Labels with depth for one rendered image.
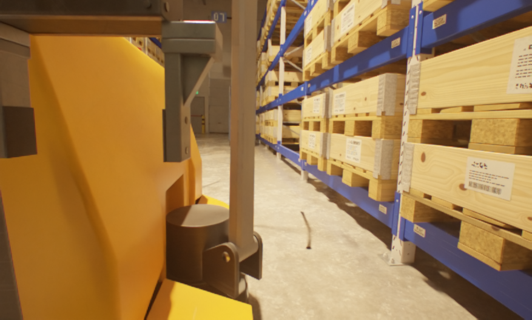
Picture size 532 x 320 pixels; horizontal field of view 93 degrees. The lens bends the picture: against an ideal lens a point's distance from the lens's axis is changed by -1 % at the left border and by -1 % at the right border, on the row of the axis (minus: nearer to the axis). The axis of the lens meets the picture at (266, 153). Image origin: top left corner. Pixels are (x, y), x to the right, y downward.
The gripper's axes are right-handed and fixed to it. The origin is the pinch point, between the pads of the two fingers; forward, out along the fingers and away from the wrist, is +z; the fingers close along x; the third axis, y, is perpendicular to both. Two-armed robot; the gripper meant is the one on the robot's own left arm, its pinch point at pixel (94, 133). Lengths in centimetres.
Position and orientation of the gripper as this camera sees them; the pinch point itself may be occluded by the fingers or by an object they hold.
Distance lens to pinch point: 24.9
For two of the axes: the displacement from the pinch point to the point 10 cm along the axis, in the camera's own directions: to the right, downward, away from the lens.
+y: 0.0, -1.2, 9.9
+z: -0.2, 9.9, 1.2
